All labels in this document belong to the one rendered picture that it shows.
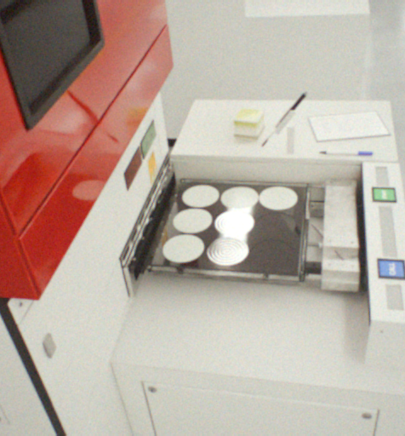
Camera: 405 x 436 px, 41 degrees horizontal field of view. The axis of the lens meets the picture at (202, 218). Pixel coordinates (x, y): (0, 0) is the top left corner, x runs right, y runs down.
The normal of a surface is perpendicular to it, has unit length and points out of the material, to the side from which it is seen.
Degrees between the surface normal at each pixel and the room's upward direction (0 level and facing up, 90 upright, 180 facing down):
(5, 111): 90
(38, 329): 90
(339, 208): 0
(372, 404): 90
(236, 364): 0
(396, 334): 90
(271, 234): 0
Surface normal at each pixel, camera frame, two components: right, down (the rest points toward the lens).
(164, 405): -0.19, 0.62
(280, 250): -0.09, -0.78
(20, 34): 0.98, 0.05
